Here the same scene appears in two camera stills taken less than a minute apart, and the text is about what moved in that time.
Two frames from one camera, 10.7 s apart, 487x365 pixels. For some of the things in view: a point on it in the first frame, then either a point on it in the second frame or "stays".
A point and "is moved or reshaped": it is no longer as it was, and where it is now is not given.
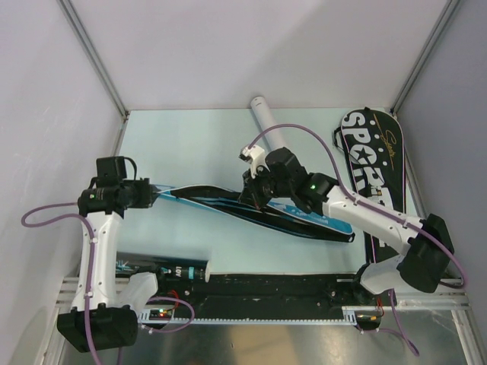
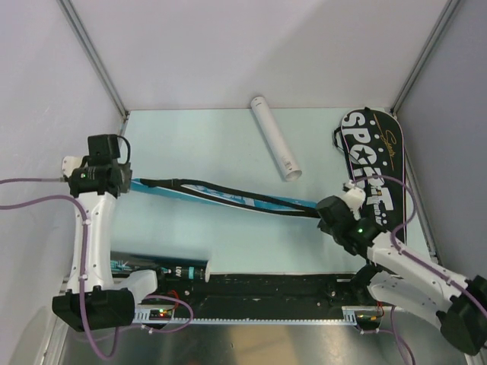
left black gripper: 148,193 to 125,187
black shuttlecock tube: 165,268 stays
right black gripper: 251,194 to 323,226
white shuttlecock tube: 265,122 stays
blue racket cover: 278,216 is moved or reshaped
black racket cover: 376,147 stays
